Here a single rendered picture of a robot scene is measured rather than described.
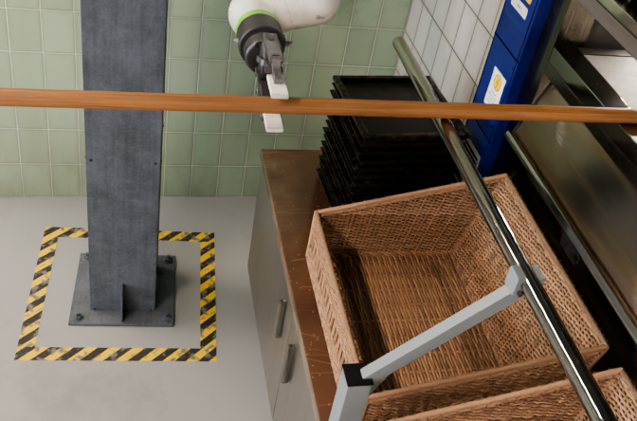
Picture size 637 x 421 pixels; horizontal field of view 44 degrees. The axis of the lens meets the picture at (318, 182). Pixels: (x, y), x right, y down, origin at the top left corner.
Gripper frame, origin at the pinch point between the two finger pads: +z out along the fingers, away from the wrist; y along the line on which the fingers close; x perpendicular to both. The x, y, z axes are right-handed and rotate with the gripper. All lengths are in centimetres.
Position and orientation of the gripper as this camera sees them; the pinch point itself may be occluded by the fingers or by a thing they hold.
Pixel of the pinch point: (275, 104)
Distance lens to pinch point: 138.0
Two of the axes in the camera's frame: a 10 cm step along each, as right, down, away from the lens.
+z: 1.7, 6.2, -7.6
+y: -1.6, 7.8, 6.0
